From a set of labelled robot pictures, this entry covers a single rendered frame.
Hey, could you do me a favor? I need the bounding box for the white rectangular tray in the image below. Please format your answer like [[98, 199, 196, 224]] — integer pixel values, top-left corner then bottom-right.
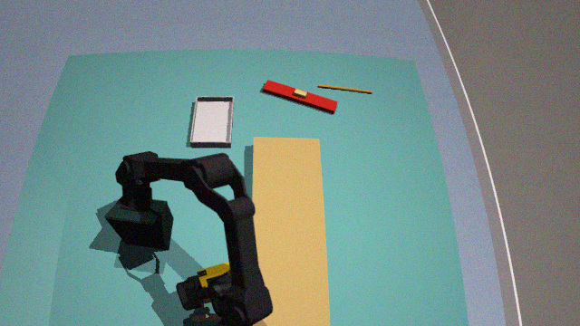
[[190, 96, 235, 148]]

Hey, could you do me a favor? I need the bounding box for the tan panel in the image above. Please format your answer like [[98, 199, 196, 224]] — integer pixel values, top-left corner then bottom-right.
[[252, 137, 331, 326]]

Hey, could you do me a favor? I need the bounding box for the long red flat bar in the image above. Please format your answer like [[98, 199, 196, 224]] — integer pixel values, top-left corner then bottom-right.
[[263, 80, 338, 114]]

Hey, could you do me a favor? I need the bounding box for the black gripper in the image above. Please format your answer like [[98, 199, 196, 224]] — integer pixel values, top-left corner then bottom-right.
[[176, 273, 232, 311]]

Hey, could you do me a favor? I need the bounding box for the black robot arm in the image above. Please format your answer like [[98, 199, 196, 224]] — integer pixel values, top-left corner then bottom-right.
[[115, 151, 273, 326]]

